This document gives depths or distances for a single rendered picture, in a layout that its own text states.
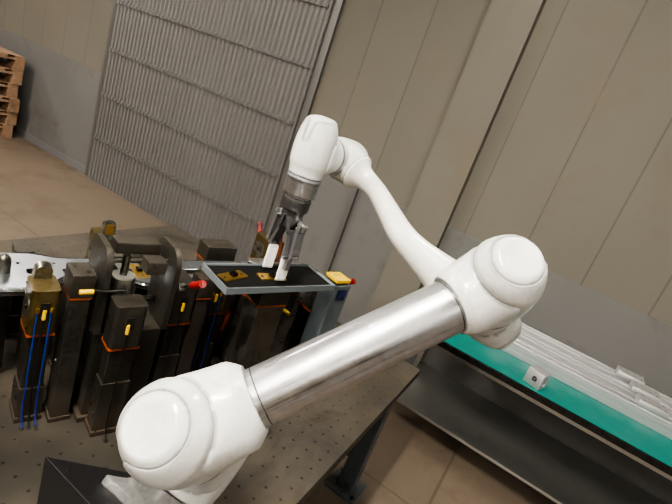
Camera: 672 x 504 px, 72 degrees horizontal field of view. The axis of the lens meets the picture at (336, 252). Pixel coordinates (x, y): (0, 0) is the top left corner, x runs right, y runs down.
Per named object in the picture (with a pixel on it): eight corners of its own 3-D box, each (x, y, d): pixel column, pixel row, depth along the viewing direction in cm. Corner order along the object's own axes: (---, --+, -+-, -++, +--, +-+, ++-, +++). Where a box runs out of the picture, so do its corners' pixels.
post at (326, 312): (298, 383, 168) (338, 275, 154) (310, 396, 163) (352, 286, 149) (281, 386, 162) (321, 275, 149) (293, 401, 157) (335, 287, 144)
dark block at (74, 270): (63, 401, 125) (89, 261, 112) (69, 418, 120) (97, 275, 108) (42, 404, 121) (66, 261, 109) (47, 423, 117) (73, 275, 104)
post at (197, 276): (178, 383, 146) (209, 271, 134) (185, 393, 143) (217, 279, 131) (163, 386, 143) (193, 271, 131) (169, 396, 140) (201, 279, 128)
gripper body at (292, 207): (318, 203, 122) (307, 235, 125) (301, 192, 128) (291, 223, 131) (294, 199, 117) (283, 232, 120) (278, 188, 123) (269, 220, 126)
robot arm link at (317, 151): (309, 181, 114) (337, 183, 125) (329, 119, 109) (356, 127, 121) (277, 166, 119) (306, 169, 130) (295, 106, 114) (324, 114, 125)
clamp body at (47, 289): (36, 399, 123) (56, 274, 112) (44, 427, 116) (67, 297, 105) (6, 404, 118) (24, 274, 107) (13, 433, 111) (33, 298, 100)
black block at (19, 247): (18, 320, 149) (30, 237, 140) (24, 338, 143) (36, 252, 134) (-2, 322, 145) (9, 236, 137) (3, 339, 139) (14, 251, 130)
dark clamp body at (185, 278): (159, 380, 145) (187, 271, 134) (173, 405, 138) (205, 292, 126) (135, 384, 140) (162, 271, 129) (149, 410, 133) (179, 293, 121)
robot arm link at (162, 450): (163, 506, 79) (104, 517, 59) (139, 415, 85) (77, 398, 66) (538, 319, 92) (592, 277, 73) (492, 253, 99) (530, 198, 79)
